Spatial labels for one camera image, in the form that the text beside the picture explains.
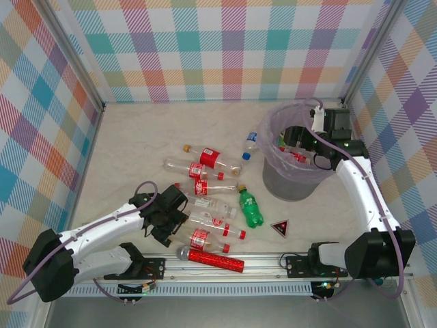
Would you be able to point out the clear cola bottle red label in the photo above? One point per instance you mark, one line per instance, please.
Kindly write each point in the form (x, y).
(300, 158)
(202, 187)
(195, 169)
(199, 239)

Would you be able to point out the clear bottle white red label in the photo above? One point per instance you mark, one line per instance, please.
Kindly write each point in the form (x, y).
(215, 221)

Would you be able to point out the clear bottle blue label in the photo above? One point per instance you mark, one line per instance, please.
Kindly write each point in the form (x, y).
(250, 147)

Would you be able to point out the grey plastic bin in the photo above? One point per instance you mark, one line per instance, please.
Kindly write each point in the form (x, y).
(290, 188)

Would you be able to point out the clear bottle orange cap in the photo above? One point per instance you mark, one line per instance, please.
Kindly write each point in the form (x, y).
(209, 156)

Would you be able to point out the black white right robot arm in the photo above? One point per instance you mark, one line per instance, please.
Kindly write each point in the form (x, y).
(362, 191)

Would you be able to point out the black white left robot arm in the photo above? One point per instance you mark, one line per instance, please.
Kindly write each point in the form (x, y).
(102, 229)

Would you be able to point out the red glitter toy microphone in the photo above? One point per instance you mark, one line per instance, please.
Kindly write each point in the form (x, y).
(215, 260)

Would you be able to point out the small black electronics module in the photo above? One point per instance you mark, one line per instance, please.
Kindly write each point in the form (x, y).
(129, 289)
(326, 288)

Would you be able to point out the green soda bottle yellow cap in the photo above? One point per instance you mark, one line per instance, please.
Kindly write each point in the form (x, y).
(251, 208)

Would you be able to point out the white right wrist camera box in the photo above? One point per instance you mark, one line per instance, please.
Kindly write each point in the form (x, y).
(319, 119)

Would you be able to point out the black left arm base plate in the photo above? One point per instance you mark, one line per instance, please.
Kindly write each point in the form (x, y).
(153, 266)

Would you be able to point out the aluminium frame post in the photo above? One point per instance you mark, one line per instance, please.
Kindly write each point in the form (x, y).
(75, 58)
(370, 51)

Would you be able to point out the aluminium mounting rail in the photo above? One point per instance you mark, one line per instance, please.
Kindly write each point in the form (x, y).
(259, 268)

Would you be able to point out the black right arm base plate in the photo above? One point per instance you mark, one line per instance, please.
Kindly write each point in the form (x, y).
(297, 266)

